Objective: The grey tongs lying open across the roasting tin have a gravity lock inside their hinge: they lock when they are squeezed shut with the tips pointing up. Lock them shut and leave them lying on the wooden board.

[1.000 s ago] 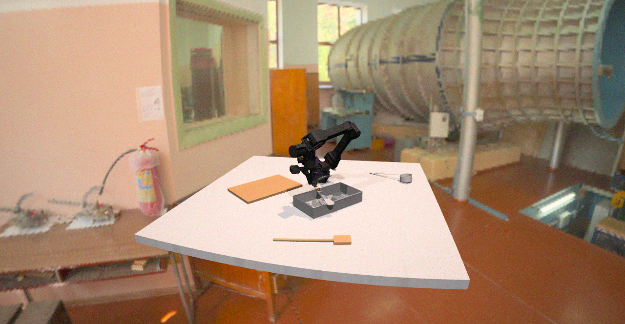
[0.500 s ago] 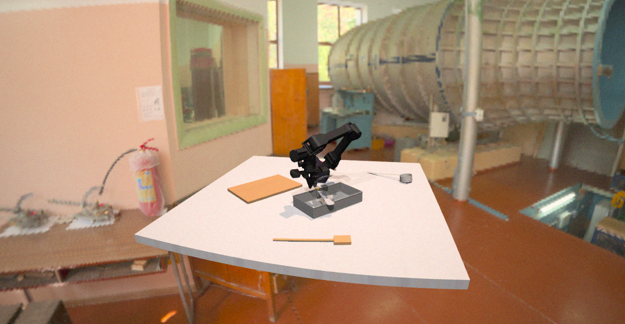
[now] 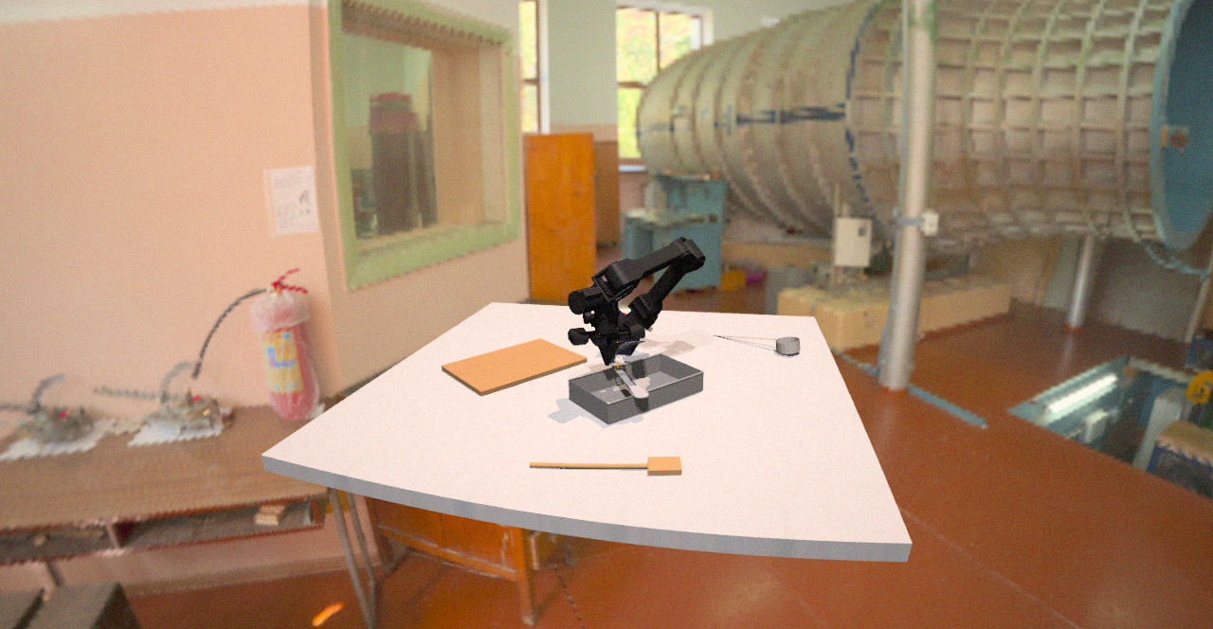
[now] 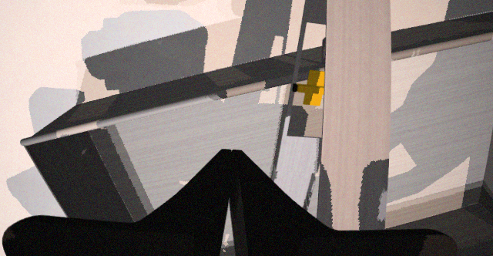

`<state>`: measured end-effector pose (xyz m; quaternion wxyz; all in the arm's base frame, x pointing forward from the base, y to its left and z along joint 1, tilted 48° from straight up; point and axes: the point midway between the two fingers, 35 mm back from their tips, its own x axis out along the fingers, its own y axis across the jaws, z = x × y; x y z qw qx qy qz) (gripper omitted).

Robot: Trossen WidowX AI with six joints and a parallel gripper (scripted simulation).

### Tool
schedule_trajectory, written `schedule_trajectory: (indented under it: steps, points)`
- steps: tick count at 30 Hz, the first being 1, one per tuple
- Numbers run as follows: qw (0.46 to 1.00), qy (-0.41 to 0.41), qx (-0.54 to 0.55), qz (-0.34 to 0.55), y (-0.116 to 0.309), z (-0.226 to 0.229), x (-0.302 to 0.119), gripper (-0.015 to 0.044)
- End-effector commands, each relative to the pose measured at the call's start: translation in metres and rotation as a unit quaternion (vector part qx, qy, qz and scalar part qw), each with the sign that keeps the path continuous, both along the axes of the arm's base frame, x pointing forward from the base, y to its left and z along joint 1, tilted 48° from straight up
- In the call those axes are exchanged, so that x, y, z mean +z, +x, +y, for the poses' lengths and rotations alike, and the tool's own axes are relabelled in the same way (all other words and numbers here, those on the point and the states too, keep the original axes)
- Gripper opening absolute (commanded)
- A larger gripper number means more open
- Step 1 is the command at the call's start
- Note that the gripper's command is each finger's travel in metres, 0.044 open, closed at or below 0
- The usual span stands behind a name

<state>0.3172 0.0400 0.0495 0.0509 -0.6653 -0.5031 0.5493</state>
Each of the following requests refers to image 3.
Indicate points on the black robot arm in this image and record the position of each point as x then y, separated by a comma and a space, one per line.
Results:
682, 256

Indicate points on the grey saucepan with long thin handle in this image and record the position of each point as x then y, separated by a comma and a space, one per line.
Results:
785, 345

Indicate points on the light wooden board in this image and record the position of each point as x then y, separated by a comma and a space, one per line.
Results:
512, 366

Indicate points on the orange flat paddle with long thin handle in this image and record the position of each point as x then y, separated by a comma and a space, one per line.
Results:
656, 466

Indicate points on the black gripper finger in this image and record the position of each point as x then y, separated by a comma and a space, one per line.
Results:
603, 350
612, 346

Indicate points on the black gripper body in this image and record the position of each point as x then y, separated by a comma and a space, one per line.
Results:
606, 325

